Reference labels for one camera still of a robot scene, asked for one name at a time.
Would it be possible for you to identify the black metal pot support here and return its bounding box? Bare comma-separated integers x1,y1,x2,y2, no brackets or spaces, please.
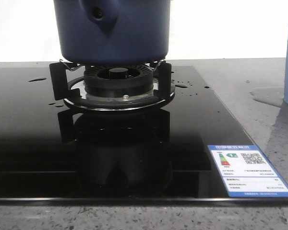
49,61,175,111

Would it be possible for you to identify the dark blue cooking pot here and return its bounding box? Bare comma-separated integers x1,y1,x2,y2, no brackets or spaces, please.
54,0,170,66

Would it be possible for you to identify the black gas burner head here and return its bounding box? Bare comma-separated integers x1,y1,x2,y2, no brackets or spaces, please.
84,65,153,97

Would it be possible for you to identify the black glass gas stove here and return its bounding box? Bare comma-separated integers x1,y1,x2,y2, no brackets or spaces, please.
0,66,288,206

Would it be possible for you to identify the blue energy label sticker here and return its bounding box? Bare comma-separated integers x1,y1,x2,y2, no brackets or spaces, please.
208,145,288,197

